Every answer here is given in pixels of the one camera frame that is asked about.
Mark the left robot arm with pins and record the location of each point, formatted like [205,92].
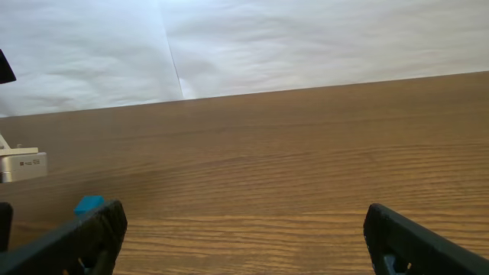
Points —
[5,70]

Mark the blue cube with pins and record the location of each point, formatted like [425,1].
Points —
[88,203]

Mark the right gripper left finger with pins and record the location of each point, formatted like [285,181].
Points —
[57,244]

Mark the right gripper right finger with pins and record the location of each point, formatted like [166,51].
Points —
[420,244]

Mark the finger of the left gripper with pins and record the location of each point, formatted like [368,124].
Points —
[5,225]

